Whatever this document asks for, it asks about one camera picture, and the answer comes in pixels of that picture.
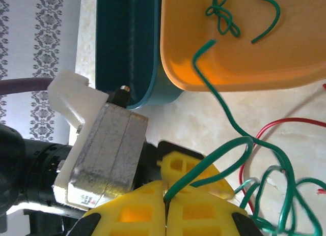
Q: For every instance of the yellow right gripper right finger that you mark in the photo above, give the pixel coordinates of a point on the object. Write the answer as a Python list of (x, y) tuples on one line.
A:
[(203, 218)]

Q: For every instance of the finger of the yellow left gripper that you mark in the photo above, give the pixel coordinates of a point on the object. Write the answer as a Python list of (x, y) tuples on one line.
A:
[(183, 167)]

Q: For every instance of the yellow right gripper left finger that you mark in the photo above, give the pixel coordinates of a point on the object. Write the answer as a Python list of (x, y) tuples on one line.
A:
[(132, 215)]

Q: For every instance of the orange plastic bin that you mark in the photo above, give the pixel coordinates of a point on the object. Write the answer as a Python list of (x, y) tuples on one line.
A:
[(242, 63)]

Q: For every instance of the dark teal plastic bin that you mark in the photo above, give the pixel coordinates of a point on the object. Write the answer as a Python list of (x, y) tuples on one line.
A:
[(122, 42)]

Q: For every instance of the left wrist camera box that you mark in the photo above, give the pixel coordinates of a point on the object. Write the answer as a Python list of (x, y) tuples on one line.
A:
[(107, 149)]

